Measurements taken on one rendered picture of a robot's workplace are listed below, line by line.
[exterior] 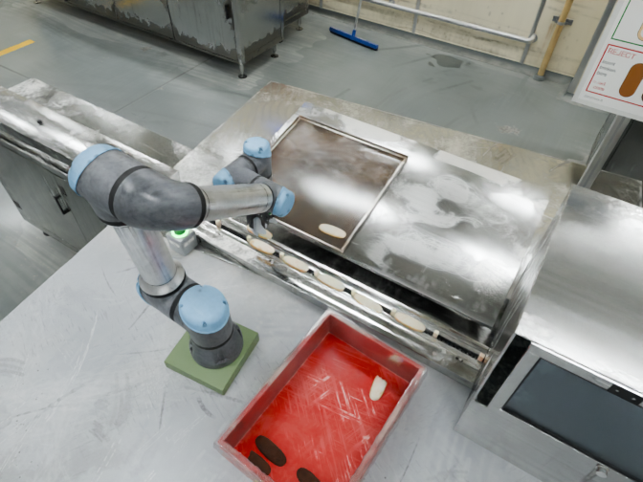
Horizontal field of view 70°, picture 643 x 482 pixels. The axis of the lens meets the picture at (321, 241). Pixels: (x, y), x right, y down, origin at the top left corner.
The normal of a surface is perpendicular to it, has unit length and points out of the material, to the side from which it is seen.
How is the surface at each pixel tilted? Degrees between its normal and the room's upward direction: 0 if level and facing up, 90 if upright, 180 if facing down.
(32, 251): 0
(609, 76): 90
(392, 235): 10
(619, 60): 90
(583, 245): 0
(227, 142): 0
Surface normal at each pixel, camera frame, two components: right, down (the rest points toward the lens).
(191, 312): 0.13, -0.56
